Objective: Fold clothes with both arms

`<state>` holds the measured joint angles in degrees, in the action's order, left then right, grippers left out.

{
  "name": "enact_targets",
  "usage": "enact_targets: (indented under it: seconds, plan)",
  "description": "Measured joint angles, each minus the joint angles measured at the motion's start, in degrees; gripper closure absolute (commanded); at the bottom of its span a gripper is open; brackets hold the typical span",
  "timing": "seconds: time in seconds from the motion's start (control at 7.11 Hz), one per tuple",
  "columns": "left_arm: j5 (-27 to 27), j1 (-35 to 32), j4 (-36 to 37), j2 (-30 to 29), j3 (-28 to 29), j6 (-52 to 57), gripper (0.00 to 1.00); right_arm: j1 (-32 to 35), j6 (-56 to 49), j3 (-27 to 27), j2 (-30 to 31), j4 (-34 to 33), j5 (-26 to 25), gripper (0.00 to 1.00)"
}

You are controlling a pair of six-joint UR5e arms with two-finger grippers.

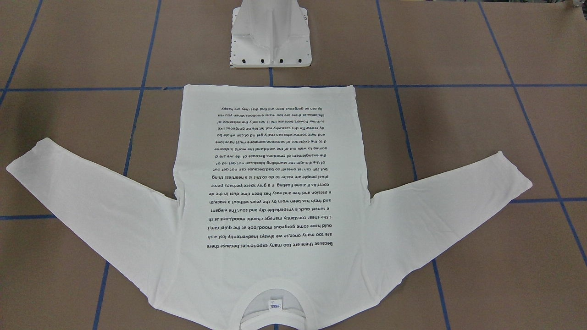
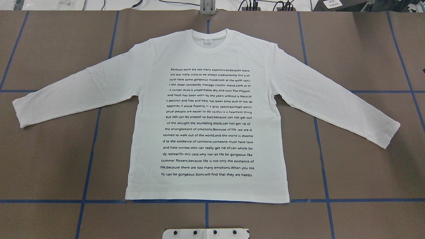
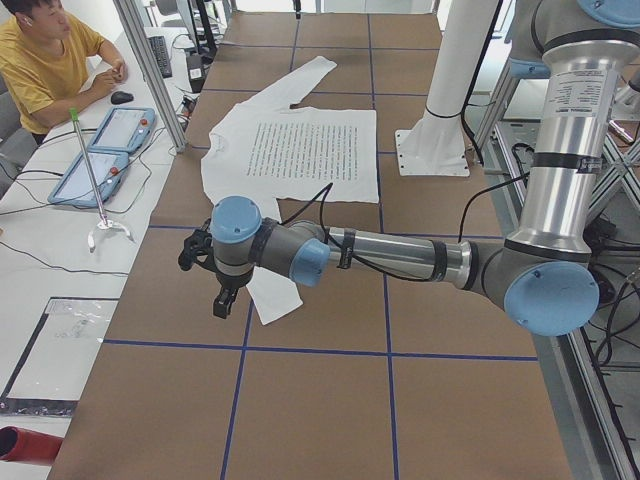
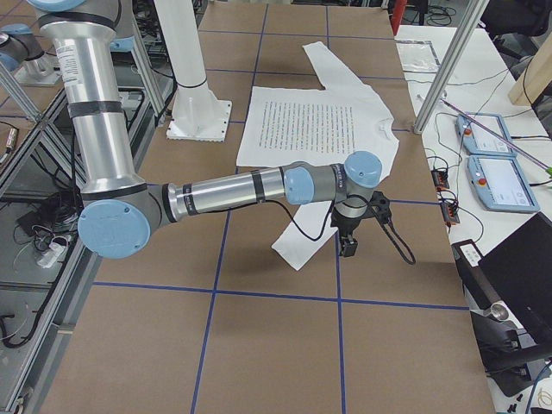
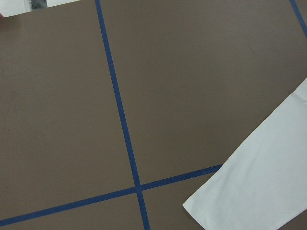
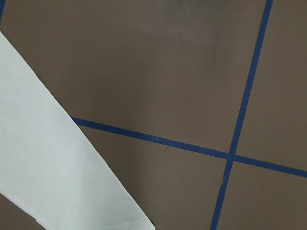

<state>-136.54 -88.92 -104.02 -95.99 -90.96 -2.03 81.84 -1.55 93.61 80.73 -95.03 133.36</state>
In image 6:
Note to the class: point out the white long-sleeve printed shirt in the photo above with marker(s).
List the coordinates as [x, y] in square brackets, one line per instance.
[48, 167]

